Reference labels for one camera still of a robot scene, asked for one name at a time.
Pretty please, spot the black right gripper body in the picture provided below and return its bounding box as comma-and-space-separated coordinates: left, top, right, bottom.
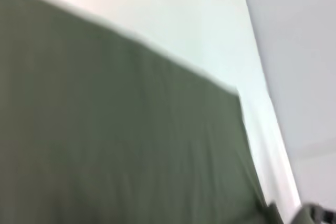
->
288, 202, 336, 224

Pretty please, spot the dark green t-shirt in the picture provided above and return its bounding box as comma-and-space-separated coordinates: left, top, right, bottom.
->
0, 0, 286, 224

